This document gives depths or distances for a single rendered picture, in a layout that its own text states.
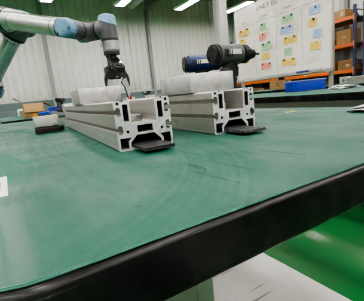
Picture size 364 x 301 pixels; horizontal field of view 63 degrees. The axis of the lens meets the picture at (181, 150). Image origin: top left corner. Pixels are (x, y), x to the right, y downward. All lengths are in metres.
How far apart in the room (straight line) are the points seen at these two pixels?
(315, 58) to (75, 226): 3.63
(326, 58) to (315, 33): 0.31
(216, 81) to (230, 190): 0.43
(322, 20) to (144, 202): 3.59
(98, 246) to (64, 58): 12.43
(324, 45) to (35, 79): 10.38
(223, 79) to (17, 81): 11.76
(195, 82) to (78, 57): 12.11
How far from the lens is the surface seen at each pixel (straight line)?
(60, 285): 0.18
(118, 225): 0.22
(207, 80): 0.65
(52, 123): 1.13
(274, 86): 5.55
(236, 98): 0.63
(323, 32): 3.74
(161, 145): 0.46
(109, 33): 1.39
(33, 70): 12.38
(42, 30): 1.42
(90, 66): 12.79
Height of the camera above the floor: 0.86
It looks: 11 degrees down
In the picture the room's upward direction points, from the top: 6 degrees counter-clockwise
